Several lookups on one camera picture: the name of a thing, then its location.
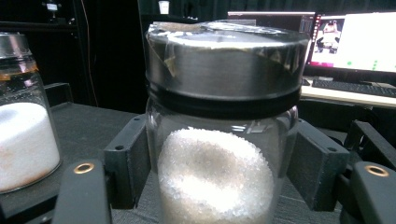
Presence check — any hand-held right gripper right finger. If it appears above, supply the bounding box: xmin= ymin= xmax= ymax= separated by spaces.
xmin=285 ymin=119 xmax=351 ymax=213

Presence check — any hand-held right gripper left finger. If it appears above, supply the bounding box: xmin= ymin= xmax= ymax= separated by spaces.
xmin=103 ymin=114 xmax=152 ymax=210

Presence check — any black two-tier metal shelf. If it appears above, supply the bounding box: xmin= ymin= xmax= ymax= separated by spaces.
xmin=0 ymin=81 xmax=396 ymax=224

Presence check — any glass jar of fine powder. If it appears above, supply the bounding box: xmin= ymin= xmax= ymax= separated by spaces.
xmin=0 ymin=32 xmax=64 ymax=194

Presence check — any glass jar of coarse crystals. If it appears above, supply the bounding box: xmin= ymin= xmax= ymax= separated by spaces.
xmin=144 ymin=19 xmax=311 ymax=224

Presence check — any black keyboard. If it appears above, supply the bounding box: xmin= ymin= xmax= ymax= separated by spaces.
xmin=310 ymin=77 xmax=396 ymax=99

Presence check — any bright computer monitor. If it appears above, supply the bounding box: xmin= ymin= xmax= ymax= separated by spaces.
xmin=305 ymin=11 xmax=396 ymax=75

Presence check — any white paper cup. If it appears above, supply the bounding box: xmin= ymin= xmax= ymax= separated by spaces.
xmin=158 ymin=0 xmax=171 ymax=15

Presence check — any thin orange cable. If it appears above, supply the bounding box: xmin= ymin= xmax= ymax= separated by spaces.
xmin=79 ymin=0 xmax=100 ymax=107

